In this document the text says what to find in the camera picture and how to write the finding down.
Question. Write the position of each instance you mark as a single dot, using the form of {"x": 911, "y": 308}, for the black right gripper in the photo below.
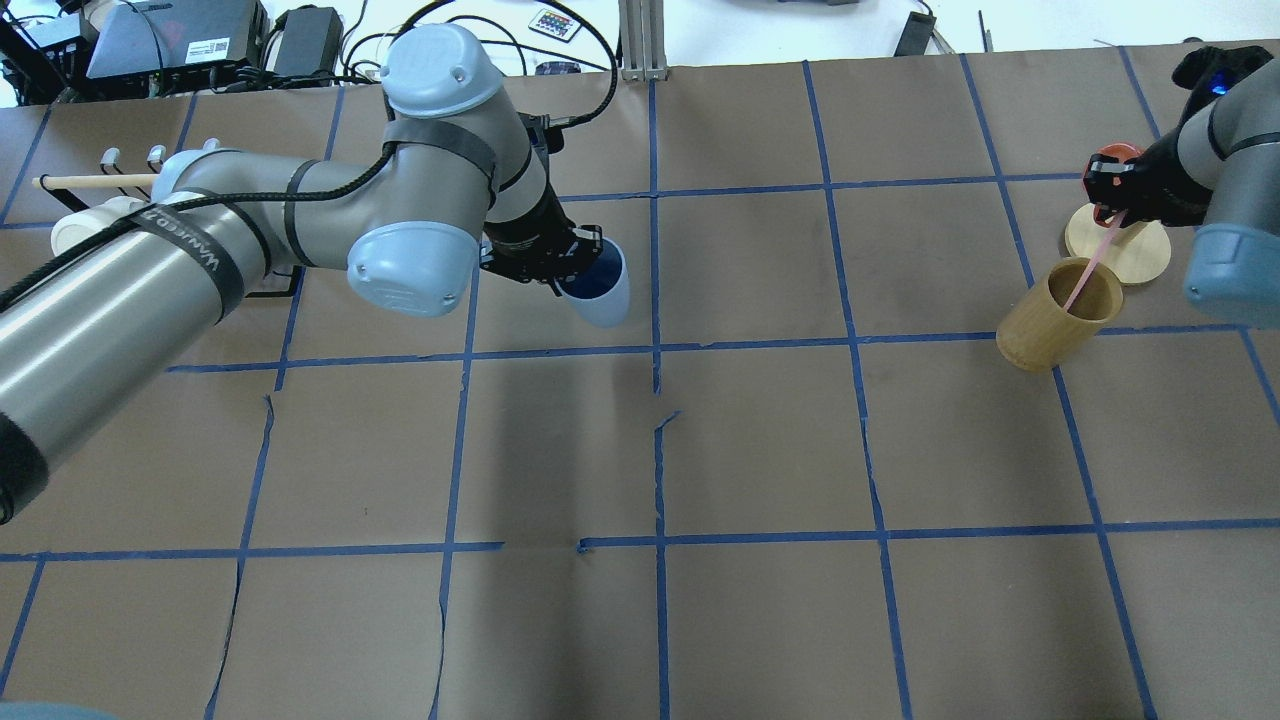
{"x": 1160, "y": 180}

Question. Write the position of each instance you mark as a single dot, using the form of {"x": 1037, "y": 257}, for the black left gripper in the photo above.
{"x": 532, "y": 226}

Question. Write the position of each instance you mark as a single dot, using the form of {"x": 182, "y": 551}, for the light blue plastic cup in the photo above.
{"x": 602, "y": 294}

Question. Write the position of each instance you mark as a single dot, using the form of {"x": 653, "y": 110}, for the pink chopstick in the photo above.
{"x": 1112, "y": 229}

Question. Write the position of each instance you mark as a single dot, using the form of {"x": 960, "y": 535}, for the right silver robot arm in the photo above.
{"x": 1216, "y": 171}

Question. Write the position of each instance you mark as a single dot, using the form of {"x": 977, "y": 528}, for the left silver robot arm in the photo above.
{"x": 458, "y": 187}

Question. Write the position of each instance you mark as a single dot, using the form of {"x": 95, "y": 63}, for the orange cup on stand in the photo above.
{"x": 1115, "y": 153}

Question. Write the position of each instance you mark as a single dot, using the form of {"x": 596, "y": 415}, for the bamboo wooden cup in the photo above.
{"x": 1037, "y": 335}

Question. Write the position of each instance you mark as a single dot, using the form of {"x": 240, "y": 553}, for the wooden mug tree stand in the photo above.
{"x": 1138, "y": 254}

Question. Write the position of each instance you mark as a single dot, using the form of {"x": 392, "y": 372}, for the small remote control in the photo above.
{"x": 552, "y": 23}

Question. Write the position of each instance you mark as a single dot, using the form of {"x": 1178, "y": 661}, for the black power brick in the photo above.
{"x": 307, "y": 42}

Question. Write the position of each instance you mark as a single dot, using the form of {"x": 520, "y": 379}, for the white mug far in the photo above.
{"x": 74, "y": 229}

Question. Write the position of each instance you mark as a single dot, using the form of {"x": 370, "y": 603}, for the wooden dowel rod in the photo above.
{"x": 51, "y": 183}

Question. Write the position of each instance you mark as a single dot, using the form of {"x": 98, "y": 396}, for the black electronics box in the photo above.
{"x": 178, "y": 38}

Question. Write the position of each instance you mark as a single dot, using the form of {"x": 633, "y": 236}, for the aluminium frame post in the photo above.
{"x": 643, "y": 40}

